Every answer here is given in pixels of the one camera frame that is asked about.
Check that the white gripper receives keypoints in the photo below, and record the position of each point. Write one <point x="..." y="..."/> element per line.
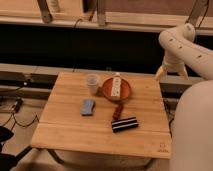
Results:
<point x="171" y="64"/>

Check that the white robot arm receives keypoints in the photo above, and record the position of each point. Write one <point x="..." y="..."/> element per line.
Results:
<point x="192" y="135"/>

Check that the orange plate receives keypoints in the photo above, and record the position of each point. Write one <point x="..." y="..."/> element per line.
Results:
<point x="124" y="93"/>

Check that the white bottle on plate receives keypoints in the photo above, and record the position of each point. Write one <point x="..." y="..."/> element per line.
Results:
<point x="116" y="86"/>

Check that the black white striped block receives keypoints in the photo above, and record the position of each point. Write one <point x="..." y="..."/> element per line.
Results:
<point x="124" y="124"/>

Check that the clear plastic cup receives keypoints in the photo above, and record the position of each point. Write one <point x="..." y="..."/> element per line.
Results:
<point x="92" y="82"/>

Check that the blue sponge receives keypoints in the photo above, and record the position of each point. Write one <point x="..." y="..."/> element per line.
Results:
<point x="87" y="108"/>

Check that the black power adapter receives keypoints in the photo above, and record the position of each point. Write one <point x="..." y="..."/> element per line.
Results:
<point x="17" y="105"/>

